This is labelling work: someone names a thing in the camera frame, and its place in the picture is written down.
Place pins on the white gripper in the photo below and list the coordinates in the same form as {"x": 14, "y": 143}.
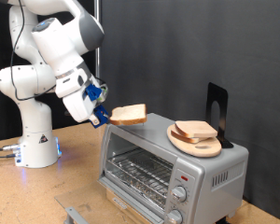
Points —
{"x": 77, "y": 109}

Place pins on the metal spatula with blue block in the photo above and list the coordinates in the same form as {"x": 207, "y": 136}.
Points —
{"x": 101, "y": 113}

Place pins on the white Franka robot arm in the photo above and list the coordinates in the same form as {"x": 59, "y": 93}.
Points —
{"x": 31, "y": 81}

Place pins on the wooden box under oven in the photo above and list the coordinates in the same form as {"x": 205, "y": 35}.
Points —
{"x": 132, "y": 216}

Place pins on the silver oven knob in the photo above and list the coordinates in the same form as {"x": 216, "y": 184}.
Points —
{"x": 174, "y": 216}
{"x": 179, "y": 194}

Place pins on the silver toaster oven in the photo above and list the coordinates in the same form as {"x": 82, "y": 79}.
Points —
{"x": 205, "y": 199}

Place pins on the grey metal pole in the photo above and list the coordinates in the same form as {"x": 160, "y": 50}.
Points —
{"x": 97, "y": 62}

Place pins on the round wooden cutting board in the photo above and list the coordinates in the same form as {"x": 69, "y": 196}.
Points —
{"x": 202, "y": 150}

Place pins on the grey fabric backdrop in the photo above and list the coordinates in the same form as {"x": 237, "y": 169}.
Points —
{"x": 193, "y": 46}

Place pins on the black metal bookend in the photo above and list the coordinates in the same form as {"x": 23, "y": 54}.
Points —
{"x": 222, "y": 93}

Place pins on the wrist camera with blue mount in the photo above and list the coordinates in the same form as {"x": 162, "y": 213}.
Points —
{"x": 93, "y": 91}

